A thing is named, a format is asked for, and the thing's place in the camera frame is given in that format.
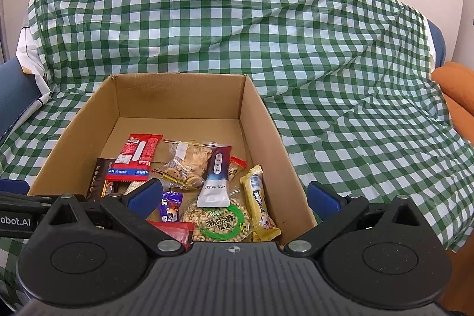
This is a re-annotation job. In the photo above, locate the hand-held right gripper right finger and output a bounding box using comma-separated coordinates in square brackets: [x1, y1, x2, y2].
[283, 181, 423, 258]

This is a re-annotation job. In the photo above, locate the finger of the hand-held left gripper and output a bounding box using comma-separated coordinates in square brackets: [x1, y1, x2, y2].
[0, 178, 86, 208]

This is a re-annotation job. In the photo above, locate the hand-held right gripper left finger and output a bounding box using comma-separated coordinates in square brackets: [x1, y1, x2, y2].
[46, 178, 191, 258]

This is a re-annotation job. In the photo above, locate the small purple candy packet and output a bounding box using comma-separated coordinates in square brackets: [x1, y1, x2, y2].
[158, 191, 184, 224]

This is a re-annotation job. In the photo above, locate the red and blue snack packet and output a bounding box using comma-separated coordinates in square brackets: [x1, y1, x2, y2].
[107, 133, 164, 181]

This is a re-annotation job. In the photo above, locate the plain red snack packet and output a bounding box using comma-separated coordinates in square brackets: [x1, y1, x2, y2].
[147, 221, 196, 252]

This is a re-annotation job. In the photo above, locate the brown chocolate bar packet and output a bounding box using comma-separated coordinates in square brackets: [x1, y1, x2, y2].
[86, 158, 116, 201]

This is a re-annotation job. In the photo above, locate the clear bag of crackers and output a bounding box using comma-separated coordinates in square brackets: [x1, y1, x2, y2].
[153, 140, 222, 191]

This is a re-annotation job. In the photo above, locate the yellow snack bar packet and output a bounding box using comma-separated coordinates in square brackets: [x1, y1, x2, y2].
[240, 164, 281, 243]

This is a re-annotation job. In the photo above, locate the purple and white snack packet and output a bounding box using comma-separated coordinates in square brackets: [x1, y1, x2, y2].
[196, 146, 233, 208]

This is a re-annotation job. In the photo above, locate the green label peanut bag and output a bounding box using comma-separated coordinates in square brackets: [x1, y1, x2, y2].
[180, 190, 253, 243]

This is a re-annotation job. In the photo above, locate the small orange snack packet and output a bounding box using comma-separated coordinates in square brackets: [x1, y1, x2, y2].
[227, 156, 249, 185]

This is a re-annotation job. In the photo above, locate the cardboard box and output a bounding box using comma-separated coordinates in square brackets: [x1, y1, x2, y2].
[28, 73, 318, 250]

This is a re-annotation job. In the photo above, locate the white cloth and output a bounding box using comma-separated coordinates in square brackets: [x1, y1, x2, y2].
[17, 25, 50, 105]

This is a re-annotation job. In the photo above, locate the orange cushion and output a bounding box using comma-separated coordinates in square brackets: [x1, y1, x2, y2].
[431, 61, 474, 146]

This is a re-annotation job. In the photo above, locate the green checked cloth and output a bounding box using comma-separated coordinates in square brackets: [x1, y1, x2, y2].
[0, 0, 474, 313]

